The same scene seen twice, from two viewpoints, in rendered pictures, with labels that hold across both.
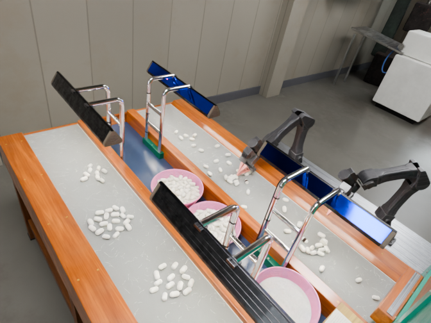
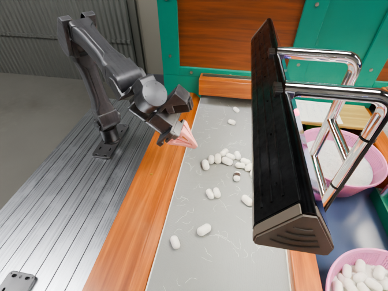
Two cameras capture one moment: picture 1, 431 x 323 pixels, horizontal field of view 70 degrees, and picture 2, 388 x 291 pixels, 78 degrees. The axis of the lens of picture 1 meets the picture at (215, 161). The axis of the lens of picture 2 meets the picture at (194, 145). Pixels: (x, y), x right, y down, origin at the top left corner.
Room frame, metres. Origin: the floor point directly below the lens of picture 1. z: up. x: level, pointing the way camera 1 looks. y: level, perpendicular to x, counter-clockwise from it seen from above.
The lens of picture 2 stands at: (1.36, -0.16, 1.30)
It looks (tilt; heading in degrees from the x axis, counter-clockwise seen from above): 43 degrees down; 237
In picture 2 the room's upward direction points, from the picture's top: straight up
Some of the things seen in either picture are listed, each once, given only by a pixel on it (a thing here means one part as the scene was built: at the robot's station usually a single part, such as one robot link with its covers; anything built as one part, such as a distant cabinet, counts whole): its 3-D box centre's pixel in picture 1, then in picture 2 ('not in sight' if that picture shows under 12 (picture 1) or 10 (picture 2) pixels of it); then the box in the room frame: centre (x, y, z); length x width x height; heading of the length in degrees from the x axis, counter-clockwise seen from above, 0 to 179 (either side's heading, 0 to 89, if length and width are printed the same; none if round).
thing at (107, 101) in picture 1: (101, 131); not in sight; (1.30, 0.61, 0.90); 0.20 x 0.19 x 0.45; 48
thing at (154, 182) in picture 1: (176, 192); not in sight; (1.16, 0.16, 0.72); 0.27 x 0.27 x 0.10
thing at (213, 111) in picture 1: (180, 86); not in sight; (1.65, 0.28, 1.08); 0.62 x 0.08 x 0.07; 48
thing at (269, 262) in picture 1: (292, 223); (292, 155); (0.94, -0.38, 0.90); 0.20 x 0.19 x 0.45; 48
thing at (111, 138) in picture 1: (82, 104); not in sight; (1.24, 0.66, 1.08); 0.62 x 0.08 x 0.07; 48
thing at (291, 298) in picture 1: (281, 305); (332, 165); (0.68, -0.37, 0.71); 0.22 x 0.22 x 0.06
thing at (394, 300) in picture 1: (397, 295); (237, 86); (0.75, -0.80, 0.83); 0.30 x 0.06 x 0.07; 138
